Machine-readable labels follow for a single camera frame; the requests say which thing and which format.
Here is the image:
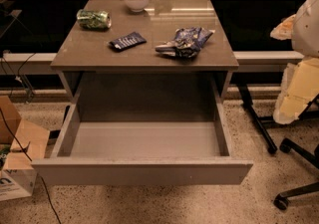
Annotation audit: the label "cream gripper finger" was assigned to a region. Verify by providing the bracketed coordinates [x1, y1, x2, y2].
[273, 58, 319, 124]
[270, 14, 296, 40]

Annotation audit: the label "blue chip bag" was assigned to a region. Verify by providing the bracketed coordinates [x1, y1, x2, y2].
[156, 27, 215, 59]

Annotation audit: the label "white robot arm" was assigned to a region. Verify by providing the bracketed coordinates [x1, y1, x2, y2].
[270, 0, 319, 124]

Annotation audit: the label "grey cabinet with top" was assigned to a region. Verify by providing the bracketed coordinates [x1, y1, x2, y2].
[51, 0, 238, 96]

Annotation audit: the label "open grey top drawer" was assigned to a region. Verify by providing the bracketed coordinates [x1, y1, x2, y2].
[32, 74, 252, 186]

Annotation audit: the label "black metal stand legs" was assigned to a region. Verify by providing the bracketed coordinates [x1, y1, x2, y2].
[237, 84, 319, 158]

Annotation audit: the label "black office chair base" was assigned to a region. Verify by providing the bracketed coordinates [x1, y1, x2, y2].
[272, 137, 319, 212]

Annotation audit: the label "small dark blue snack packet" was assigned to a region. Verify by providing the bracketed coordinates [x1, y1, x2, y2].
[109, 32, 147, 51]

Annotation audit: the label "green soda can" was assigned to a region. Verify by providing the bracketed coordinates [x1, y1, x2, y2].
[77, 9, 112, 30]

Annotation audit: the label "brown cardboard box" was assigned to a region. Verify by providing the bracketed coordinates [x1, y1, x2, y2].
[0, 96, 50, 201]

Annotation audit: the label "black floor cable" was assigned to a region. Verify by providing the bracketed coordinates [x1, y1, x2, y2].
[0, 108, 63, 224]

